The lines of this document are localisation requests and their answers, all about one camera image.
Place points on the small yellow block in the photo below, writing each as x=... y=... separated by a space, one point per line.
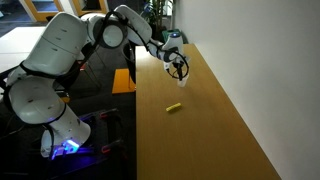
x=173 y=107

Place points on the orange door frame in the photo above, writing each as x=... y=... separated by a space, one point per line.
x=28 y=10
x=77 y=7

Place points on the green potted plant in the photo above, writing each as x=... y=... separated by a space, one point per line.
x=156 y=13

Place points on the translucent plastic measuring cup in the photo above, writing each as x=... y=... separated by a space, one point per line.
x=183 y=83

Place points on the green plant pot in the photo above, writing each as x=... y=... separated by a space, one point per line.
x=168 y=34

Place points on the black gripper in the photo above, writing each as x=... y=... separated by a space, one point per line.
x=178 y=63

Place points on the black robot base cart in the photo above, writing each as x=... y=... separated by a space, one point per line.
x=100 y=163

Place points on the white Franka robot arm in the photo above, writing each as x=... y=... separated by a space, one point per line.
x=56 y=50

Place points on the white table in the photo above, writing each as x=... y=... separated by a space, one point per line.
x=16 y=43

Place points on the black chair with red parts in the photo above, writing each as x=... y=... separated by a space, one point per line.
x=83 y=71

